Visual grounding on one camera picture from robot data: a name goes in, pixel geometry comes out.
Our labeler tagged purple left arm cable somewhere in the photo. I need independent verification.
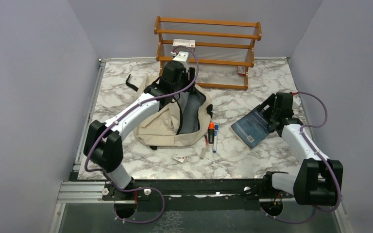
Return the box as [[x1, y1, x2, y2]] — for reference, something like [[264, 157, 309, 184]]
[[83, 45, 200, 224]]

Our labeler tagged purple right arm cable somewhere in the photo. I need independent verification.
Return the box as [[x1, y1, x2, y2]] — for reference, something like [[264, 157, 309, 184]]
[[260, 91, 343, 224]]

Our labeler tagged orange wooden shelf rack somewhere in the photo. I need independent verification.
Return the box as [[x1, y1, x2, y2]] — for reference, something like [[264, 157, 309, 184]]
[[153, 16, 263, 90]]

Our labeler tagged blue-grey book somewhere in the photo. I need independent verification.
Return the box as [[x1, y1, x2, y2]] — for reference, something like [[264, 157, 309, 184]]
[[230, 105, 271, 150]]

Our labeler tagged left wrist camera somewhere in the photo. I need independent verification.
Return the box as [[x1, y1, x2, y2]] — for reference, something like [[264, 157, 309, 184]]
[[171, 51, 189, 67]]

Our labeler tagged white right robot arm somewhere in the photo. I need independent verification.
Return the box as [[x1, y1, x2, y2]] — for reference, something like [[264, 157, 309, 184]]
[[256, 92, 343, 212]]

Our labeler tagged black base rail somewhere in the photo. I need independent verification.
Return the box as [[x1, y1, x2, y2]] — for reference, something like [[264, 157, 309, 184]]
[[102, 178, 292, 212]]

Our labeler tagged blue whiteboard marker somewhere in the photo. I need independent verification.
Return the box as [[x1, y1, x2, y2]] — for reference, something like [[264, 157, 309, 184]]
[[213, 124, 219, 153]]

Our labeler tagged small red box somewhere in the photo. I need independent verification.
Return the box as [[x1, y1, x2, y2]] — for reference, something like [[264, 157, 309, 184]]
[[237, 66, 246, 75]]

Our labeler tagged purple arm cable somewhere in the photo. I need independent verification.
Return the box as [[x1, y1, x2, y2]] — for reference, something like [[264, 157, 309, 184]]
[[260, 91, 343, 224], [83, 45, 200, 224]]

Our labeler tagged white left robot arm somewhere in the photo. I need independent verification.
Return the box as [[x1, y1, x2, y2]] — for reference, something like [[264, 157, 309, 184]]
[[83, 60, 200, 200]]

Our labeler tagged beige canvas backpack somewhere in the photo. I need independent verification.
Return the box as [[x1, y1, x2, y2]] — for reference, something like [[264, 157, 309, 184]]
[[133, 85, 213, 147]]

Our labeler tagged orange highlighter marker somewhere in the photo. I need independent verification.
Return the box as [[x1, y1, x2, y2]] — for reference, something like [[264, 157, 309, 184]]
[[207, 122, 215, 144]]

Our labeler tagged white and grey box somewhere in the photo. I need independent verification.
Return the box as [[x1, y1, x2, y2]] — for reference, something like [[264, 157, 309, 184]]
[[172, 39, 196, 51]]

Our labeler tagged red pen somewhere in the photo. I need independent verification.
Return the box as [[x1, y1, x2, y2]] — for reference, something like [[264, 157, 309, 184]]
[[204, 134, 209, 147]]

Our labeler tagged small white eraser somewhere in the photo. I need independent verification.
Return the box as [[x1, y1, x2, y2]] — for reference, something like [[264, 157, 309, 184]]
[[172, 154, 186, 163]]

